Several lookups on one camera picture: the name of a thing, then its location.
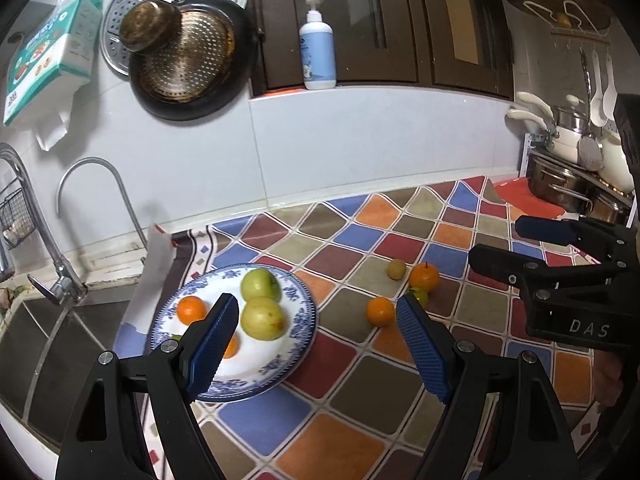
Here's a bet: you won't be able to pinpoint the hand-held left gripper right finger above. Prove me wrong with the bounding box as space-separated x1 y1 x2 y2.
396 292 581 480

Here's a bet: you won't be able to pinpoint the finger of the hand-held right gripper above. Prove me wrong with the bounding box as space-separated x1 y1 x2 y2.
515 215 637 262
468 244 627 307

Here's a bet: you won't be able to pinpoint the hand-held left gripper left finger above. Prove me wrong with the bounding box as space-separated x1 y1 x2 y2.
55 292 241 480

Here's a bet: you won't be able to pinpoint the blue rimmed white plate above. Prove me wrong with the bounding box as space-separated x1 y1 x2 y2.
147 262 319 402

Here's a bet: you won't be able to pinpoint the large orange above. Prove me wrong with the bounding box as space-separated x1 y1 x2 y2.
177 296 208 325

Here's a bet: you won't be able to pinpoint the yellow-green apple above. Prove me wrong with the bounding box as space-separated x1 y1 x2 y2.
241 296 288 342

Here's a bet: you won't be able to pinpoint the orange with stem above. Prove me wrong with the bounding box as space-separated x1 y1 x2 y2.
409 262 441 293

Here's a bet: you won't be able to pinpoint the green apple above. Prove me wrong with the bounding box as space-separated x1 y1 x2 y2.
240 268 282 302

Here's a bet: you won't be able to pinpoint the person's right hand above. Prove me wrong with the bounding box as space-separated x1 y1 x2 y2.
592 350 628 408

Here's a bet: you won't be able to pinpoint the large steel pot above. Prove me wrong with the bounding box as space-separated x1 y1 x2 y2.
527 152 596 213
585 187 633 226

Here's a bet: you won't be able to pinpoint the colourful checked tablecloth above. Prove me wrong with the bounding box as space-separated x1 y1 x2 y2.
112 175 621 480

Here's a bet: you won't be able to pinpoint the hanging white utensils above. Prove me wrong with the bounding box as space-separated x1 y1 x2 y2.
578 47 605 171

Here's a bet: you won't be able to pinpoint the white kettle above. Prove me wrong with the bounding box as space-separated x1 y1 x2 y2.
597 130 636 193

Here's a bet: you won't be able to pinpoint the steel pot with lid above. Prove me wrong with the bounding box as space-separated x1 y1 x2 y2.
552 94 596 133

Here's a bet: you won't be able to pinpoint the white plastic spoon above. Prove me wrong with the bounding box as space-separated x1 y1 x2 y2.
590 50 606 127
602 52 621 121

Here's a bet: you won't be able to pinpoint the steel sink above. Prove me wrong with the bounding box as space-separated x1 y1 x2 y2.
0 295 146 441

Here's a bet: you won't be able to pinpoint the chrome pull-down faucet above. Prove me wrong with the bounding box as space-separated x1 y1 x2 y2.
0 142 88 306

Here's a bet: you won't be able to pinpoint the thin gooseneck faucet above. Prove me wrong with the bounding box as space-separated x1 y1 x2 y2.
56 156 148 266

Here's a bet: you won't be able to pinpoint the dark brown framed window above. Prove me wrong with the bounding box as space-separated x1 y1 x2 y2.
250 0 516 98

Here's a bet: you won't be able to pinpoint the white plastic bag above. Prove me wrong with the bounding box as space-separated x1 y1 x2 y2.
35 87 76 151

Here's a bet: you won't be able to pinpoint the blue white pump bottle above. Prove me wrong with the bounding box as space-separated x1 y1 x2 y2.
299 0 337 91

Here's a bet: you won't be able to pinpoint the copper perforated strainer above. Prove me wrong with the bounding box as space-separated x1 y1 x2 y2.
139 10 236 103

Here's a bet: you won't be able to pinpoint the black frying pan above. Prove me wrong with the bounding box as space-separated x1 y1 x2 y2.
129 0 261 122

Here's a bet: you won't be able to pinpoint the small brass saucepan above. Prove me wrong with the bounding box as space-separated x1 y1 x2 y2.
119 0 183 55

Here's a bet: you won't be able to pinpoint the teal and white box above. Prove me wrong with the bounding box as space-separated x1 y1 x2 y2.
2 0 103 127

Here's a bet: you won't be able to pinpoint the cream saucepan with white handle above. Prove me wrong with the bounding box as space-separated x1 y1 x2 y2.
506 108 583 161
515 91 581 146

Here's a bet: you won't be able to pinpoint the white wire lid rack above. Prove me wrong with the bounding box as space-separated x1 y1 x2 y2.
522 0 613 37

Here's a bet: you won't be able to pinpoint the black wire basket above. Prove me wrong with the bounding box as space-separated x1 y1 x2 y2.
0 187 37 248

